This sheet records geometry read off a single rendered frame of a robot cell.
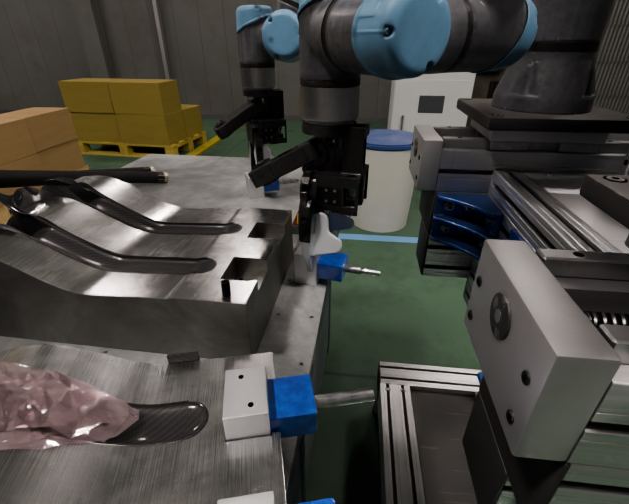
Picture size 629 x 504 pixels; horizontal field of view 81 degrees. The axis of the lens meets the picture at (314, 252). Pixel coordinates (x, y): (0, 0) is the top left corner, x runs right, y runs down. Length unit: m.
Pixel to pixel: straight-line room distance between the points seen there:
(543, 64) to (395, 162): 1.73
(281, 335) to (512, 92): 0.53
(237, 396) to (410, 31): 0.33
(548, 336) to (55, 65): 8.16
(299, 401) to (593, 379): 0.21
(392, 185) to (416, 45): 2.09
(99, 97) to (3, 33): 4.03
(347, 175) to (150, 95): 4.07
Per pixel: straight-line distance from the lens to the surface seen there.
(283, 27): 0.70
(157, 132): 4.54
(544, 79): 0.71
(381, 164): 2.38
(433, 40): 0.38
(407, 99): 3.41
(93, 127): 5.02
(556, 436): 0.29
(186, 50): 6.99
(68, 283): 0.52
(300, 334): 0.50
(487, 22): 0.46
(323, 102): 0.47
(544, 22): 0.73
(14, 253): 0.56
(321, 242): 0.52
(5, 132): 3.51
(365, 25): 0.38
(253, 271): 0.50
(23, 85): 8.72
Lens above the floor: 1.14
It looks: 30 degrees down
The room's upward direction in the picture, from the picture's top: straight up
